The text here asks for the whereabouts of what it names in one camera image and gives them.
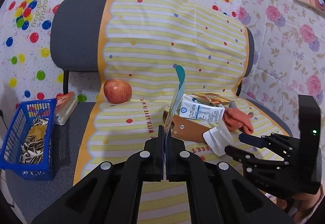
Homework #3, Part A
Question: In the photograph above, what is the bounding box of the person's right hand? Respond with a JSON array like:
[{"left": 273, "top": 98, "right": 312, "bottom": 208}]
[{"left": 275, "top": 184, "right": 325, "bottom": 217}]

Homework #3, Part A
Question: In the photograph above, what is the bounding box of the floral pattern wall sheet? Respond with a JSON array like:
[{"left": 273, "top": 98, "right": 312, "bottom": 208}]
[{"left": 239, "top": 0, "right": 324, "bottom": 136}]

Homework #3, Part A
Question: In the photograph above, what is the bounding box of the orange knitted hat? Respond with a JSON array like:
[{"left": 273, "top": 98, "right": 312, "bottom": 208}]
[{"left": 223, "top": 102, "right": 254, "bottom": 135}]

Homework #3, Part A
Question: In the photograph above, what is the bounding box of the brown leather pouch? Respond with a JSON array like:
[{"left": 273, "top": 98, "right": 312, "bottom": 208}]
[{"left": 170, "top": 115, "right": 210, "bottom": 143}]

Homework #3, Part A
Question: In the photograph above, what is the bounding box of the white milk carton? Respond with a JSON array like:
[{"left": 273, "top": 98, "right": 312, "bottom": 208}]
[{"left": 179, "top": 94, "right": 225, "bottom": 123}]

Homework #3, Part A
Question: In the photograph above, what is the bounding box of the grey office chair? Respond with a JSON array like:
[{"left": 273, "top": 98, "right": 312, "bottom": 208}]
[{"left": 4, "top": 0, "right": 293, "bottom": 224}]

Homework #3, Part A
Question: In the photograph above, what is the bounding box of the red paper packet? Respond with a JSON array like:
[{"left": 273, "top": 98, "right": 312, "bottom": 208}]
[{"left": 190, "top": 93, "right": 232, "bottom": 106}]

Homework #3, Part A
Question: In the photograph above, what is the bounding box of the blue plastic basket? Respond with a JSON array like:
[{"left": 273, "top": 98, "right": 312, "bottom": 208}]
[{"left": 1, "top": 98, "right": 57, "bottom": 181}]

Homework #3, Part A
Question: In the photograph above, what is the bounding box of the red apple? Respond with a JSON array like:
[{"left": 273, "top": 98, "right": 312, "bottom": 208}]
[{"left": 104, "top": 79, "right": 132, "bottom": 104}]

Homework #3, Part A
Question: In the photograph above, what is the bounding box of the yellow striped chair cloth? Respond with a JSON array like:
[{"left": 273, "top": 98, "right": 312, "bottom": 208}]
[{"left": 73, "top": 0, "right": 290, "bottom": 224}]

